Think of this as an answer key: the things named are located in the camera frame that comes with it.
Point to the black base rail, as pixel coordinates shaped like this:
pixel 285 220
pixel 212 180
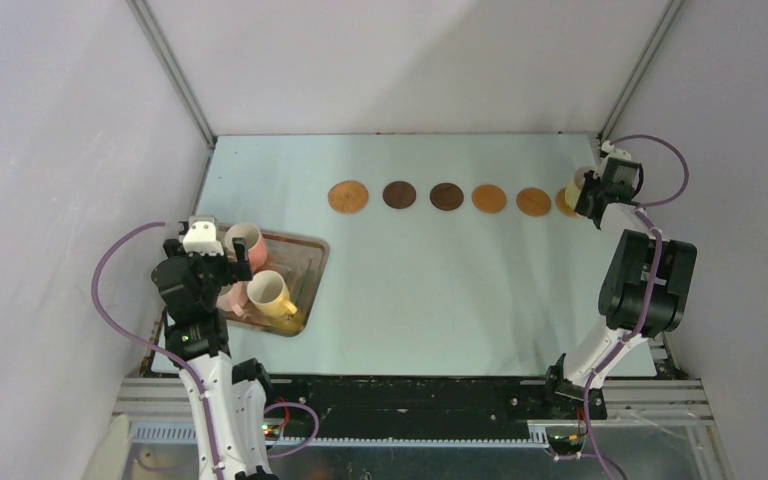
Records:
pixel 405 408

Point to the light wooden coaster front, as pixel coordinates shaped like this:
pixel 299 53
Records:
pixel 533 202

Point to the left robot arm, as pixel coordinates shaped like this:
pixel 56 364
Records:
pixel 227 399

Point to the pink cup front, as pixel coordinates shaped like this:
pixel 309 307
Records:
pixel 232 299

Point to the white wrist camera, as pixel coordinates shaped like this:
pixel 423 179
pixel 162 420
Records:
pixel 607 152
pixel 200 236

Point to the light yellow-green cup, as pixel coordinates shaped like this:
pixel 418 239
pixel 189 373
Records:
pixel 575 186

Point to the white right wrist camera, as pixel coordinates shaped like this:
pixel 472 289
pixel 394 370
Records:
pixel 607 152

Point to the pink cup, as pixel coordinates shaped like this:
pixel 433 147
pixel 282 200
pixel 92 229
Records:
pixel 232 299
pixel 257 248

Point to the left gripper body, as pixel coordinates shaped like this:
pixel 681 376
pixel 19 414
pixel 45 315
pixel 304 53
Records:
pixel 213 268

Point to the woven rattan coaster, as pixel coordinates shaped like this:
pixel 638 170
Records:
pixel 562 206
pixel 348 197

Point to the metal tray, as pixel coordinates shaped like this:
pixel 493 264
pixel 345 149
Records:
pixel 301 260

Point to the dark wooden coaster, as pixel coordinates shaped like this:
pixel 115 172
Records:
pixel 446 196
pixel 399 194

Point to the yellow cup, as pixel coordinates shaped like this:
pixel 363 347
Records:
pixel 269 293

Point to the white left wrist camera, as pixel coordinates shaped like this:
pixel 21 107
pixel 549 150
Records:
pixel 200 236

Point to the pink cup rear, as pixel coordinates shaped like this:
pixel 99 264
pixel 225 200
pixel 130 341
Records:
pixel 257 248

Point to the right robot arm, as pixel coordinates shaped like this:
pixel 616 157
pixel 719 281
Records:
pixel 644 292

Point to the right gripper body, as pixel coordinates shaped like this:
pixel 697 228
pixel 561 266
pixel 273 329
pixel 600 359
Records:
pixel 596 196

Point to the light wooden coaster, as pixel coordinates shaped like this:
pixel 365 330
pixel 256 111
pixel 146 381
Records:
pixel 489 198
pixel 533 202

